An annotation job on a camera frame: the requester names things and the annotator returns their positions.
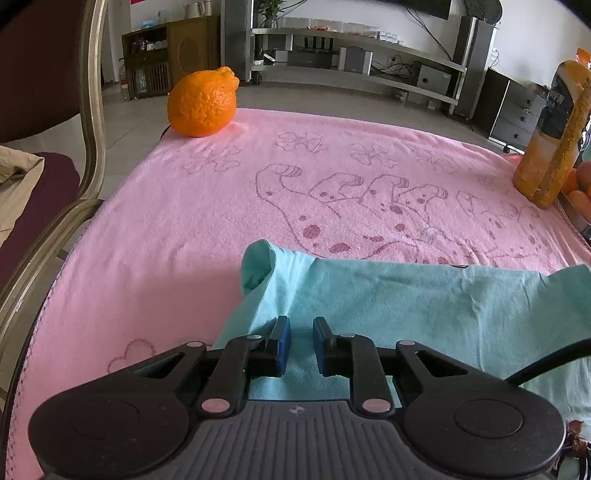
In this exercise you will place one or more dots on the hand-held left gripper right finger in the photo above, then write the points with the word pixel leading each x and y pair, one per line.
pixel 321 348

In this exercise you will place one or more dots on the small leafy houseplant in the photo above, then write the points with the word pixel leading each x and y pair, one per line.
pixel 271 11

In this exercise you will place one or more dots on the grey drawer cabinet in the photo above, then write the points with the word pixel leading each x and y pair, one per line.
pixel 512 110

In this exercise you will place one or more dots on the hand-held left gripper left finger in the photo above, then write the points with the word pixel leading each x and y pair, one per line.
pixel 281 348

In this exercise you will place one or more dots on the orange juice bottle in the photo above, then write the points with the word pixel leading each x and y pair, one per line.
pixel 547 152

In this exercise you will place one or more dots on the pink printed blanket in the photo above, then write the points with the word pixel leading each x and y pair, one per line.
pixel 161 221

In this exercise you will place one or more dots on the tall grey speaker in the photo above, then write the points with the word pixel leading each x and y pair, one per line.
pixel 235 41
pixel 473 64

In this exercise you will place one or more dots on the large bumpy orange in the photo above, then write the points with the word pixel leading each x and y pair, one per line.
pixel 201 104

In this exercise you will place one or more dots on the light blue t-shirt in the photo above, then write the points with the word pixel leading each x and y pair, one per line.
pixel 438 314

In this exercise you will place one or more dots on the red apple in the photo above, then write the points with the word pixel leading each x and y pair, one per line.
pixel 585 177

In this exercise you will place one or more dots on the white kettle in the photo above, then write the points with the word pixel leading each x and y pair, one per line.
pixel 194 10

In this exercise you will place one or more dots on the gold framed chair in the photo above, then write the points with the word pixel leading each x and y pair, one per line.
pixel 92 115

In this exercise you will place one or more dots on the dark fruit tray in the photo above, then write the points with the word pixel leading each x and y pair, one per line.
pixel 579 221

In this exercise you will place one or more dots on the black television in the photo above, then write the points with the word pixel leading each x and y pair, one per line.
pixel 415 7

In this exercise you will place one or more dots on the beige cloth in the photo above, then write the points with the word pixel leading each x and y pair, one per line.
pixel 18 184

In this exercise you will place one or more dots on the grey tv stand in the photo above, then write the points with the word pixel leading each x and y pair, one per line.
pixel 360 44

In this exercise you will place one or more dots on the wooden cabinet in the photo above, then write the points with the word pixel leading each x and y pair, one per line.
pixel 189 50

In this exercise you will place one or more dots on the grey subwoofer box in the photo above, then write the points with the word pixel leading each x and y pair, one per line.
pixel 434 79

